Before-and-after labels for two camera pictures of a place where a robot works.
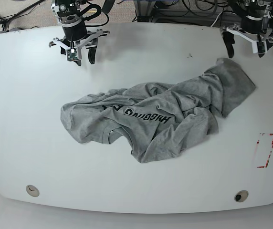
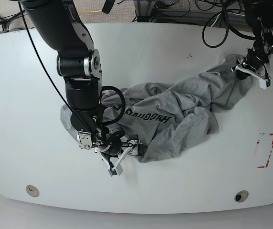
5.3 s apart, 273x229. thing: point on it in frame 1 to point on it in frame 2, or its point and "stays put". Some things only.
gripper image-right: [252, 29] to [254, 65]
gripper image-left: [75, 36] to [113, 148]
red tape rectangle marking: [264, 146] stays put
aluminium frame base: [143, 8] stays put
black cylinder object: [107, 6] stays put
